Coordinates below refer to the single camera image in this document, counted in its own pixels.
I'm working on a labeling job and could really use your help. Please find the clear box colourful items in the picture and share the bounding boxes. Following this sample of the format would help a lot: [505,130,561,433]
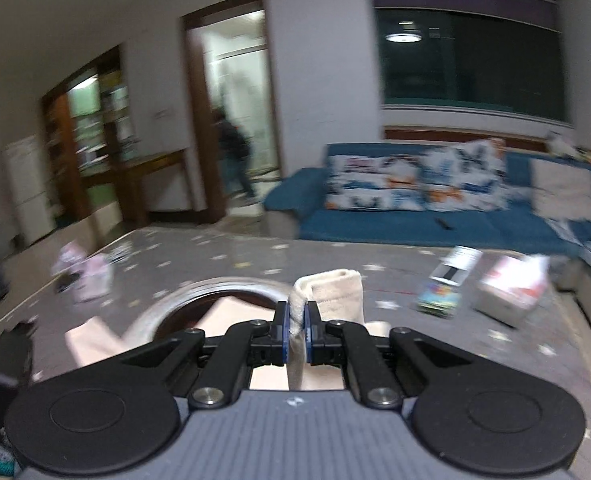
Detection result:
[417,281,461,318]

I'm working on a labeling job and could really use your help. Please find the dark wooden console table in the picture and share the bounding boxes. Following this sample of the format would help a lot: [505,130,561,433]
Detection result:
[82,150,194,228]

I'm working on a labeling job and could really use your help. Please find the grey plain cushion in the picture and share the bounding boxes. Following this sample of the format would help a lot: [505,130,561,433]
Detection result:
[531,159,591,222]

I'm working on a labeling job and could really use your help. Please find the black round induction cooktop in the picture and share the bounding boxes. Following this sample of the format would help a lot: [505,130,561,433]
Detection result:
[152,291,281,344]

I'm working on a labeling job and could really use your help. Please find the white flat device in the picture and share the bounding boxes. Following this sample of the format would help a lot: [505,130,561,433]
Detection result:
[430,246,483,287]

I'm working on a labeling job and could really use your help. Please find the cream beige garment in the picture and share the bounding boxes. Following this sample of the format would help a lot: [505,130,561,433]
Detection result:
[65,269,391,391]

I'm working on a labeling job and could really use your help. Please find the right butterfly print pillow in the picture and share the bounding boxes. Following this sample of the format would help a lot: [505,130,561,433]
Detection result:
[419,138,507,212]

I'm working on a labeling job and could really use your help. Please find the dark wooden door frame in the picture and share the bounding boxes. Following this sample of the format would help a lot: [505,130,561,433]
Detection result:
[182,0,284,223]

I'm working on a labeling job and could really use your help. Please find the person in dark clothes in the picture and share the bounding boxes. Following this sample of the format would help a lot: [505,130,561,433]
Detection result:
[212,107,257,204]

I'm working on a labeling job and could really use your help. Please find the black white plush toy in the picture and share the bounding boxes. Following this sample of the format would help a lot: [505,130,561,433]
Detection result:
[546,131,581,160]

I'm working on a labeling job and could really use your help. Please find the black remote control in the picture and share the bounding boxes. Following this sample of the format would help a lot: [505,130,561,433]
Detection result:
[434,218,454,231]

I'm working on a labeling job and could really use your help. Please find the white plastic bag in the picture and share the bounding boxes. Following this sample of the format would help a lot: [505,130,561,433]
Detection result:
[51,240,88,276]

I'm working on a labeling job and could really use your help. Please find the dark green window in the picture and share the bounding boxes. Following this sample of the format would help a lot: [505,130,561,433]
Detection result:
[375,9,568,122]

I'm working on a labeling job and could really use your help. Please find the butterfly print pillow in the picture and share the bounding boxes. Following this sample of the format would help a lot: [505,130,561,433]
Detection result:
[325,155,425,211]
[419,138,507,212]

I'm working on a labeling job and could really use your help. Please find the white refrigerator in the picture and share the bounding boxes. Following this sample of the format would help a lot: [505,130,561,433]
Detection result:
[4,136,56,245]

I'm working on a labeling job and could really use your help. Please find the pink white tissue pack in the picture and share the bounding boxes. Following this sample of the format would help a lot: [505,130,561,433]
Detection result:
[73,252,114,302]

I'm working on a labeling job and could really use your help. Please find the white tissue box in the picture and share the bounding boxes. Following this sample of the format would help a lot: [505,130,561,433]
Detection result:
[473,255,550,328]

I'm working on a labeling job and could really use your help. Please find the blue sofa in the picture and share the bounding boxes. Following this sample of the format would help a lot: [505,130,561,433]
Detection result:
[261,142,591,306]

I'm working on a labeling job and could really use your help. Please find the wooden shelf cabinet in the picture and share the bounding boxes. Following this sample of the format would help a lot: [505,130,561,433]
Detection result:
[40,47,135,221]

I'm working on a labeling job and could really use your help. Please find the left butterfly print pillow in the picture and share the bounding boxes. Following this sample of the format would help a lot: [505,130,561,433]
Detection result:
[325,155,425,211]

